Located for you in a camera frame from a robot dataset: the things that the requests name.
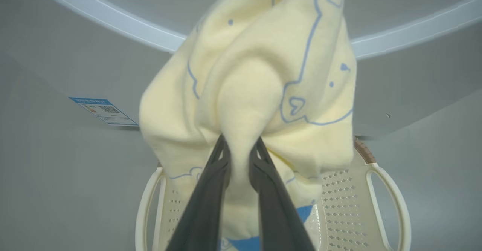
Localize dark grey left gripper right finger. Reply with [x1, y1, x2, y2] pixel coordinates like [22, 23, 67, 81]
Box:
[249, 136, 317, 251]

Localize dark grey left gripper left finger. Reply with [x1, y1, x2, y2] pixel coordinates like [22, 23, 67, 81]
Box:
[165, 133, 232, 251]

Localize yellow bear-print garment blue cuffs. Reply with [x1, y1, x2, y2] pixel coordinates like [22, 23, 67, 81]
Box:
[139, 0, 357, 251]

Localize cream perforated laundry basket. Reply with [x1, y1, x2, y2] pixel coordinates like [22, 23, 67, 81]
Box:
[135, 137, 412, 251]

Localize white front-load washing machine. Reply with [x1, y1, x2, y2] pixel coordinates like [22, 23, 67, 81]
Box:
[0, 0, 482, 138]

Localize blue white label sticker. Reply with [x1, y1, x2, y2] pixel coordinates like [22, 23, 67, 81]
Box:
[69, 97, 139, 127]

